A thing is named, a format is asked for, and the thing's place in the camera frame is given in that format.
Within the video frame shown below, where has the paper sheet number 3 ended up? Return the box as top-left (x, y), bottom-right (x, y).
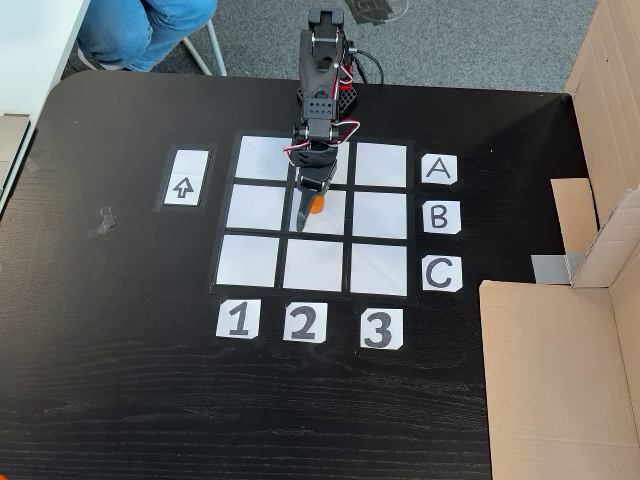
top-left (359, 307), bottom-right (405, 351)

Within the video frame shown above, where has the paper sheet number 1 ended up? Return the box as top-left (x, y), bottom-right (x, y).
top-left (215, 298), bottom-right (261, 340)

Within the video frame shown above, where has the paper sheet letter A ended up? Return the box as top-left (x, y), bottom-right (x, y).
top-left (420, 153), bottom-right (459, 186)

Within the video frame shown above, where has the white metal chair leg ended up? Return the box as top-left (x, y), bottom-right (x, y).
top-left (180, 22), bottom-right (229, 77)

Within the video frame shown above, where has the paper sheet number 2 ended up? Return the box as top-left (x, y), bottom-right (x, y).
top-left (282, 301), bottom-right (329, 344)

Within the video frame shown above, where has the white arrow paper sheet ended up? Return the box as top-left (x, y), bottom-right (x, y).
top-left (152, 143), bottom-right (219, 214)

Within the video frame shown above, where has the white grid sheet black tape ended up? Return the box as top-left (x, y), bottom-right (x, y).
top-left (208, 130), bottom-right (417, 300)

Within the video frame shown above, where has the white desk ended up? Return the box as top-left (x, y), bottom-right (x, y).
top-left (0, 0), bottom-right (91, 216)

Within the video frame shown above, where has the brown cardboard box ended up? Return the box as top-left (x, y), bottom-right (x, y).
top-left (478, 0), bottom-right (640, 480)

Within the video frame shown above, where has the paper sheet letter C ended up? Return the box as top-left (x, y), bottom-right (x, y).
top-left (421, 255), bottom-right (464, 293)

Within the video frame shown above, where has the crumpled clear tape piece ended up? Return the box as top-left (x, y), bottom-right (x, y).
top-left (87, 205), bottom-right (117, 239)

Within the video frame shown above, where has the paper sheet letter B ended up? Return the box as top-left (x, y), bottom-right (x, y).
top-left (423, 200), bottom-right (463, 235)

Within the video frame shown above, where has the person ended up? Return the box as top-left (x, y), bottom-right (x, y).
top-left (75, 0), bottom-right (219, 72)

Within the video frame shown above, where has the black power cable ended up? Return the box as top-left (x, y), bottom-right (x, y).
top-left (349, 47), bottom-right (385, 86)

